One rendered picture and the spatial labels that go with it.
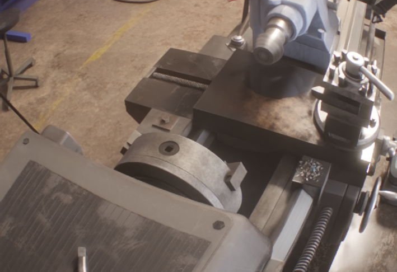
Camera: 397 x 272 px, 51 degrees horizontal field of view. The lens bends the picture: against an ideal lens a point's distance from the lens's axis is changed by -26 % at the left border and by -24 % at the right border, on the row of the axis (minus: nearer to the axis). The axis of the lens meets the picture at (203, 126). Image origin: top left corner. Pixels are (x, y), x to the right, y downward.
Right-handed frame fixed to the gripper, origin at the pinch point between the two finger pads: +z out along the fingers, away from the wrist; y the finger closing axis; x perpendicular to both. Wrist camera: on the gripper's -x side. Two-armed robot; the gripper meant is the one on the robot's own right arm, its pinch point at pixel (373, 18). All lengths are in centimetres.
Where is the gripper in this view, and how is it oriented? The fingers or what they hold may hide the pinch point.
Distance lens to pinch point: 237.4
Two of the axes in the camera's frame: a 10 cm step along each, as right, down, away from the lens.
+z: -4.3, 4.9, 7.6
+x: 7.9, 6.1, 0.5
